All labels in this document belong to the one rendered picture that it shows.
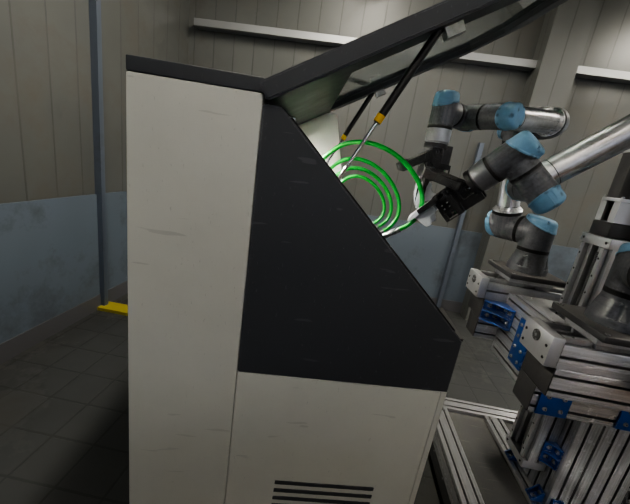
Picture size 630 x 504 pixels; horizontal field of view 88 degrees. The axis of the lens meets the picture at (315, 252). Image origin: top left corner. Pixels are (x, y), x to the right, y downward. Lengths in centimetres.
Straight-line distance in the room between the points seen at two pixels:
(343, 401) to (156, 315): 54
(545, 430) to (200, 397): 125
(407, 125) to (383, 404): 290
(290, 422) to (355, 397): 20
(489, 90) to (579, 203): 142
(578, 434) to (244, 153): 145
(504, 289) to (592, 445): 60
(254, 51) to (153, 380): 324
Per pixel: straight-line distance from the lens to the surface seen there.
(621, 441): 169
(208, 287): 83
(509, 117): 114
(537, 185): 93
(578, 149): 109
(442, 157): 115
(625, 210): 142
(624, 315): 118
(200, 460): 115
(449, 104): 115
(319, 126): 145
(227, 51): 383
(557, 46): 380
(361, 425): 105
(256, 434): 106
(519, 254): 160
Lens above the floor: 135
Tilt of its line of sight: 15 degrees down
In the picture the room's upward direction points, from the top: 9 degrees clockwise
